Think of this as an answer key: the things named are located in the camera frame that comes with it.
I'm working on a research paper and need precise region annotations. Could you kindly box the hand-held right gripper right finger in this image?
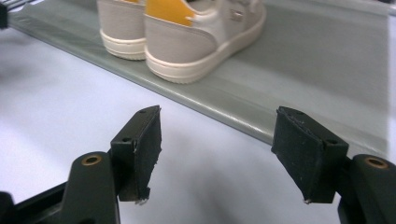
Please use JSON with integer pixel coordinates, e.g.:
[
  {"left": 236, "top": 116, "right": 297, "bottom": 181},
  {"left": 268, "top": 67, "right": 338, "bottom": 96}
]
[{"left": 271, "top": 105, "right": 396, "bottom": 224}]

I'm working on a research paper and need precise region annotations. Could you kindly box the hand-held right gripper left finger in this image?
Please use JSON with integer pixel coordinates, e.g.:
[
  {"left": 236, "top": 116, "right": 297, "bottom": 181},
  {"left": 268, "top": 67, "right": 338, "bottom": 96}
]
[{"left": 60, "top": 105, "right": 163, "bottom": 224}]

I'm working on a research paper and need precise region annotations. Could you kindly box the beige sneaker with orange tab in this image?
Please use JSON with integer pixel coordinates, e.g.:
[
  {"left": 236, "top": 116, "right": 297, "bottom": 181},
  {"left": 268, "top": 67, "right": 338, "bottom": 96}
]
[
  {"left": 143, "top": 0, "right": 268, "bottom": 85},
  {"left": 96, "top": 0, "right": 148, "bottom": 62}
]

